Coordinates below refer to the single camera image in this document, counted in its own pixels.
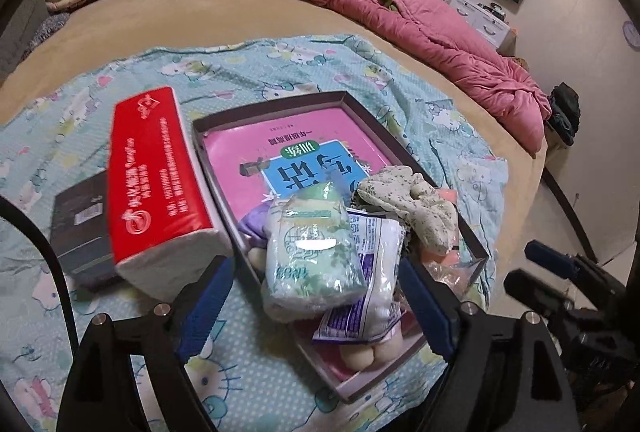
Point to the pink quilt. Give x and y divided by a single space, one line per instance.
425 27

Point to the floral sock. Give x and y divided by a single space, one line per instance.
400 197

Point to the small green tissue pack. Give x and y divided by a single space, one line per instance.
310 262

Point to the red tissue pack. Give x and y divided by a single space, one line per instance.
155 172

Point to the dark shallow cardboard box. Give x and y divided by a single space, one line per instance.
275 114

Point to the black bag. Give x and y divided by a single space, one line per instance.
565 112

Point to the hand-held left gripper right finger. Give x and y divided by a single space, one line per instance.
430 307

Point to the grey quilted headboard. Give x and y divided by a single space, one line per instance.
15 47

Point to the white drawer cabinet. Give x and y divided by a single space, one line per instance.
480 22

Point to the blue cartoon cat printed blanket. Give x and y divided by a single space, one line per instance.
75 122

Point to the purple and white packet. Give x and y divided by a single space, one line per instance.
375 252

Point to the dark speckled cloth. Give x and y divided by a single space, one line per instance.
47 29

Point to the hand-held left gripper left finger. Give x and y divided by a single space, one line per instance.
205 307

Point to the beige bed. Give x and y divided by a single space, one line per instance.
200 7

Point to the purple cloth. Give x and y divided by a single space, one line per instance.
252 227

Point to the wall clock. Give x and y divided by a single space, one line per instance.
632 36

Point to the pink cloth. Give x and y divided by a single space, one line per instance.
440 262

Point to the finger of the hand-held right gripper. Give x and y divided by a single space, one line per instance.
532 292
550 257

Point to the pink picture book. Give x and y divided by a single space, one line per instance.
240 152

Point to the dark blue box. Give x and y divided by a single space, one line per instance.
82 232

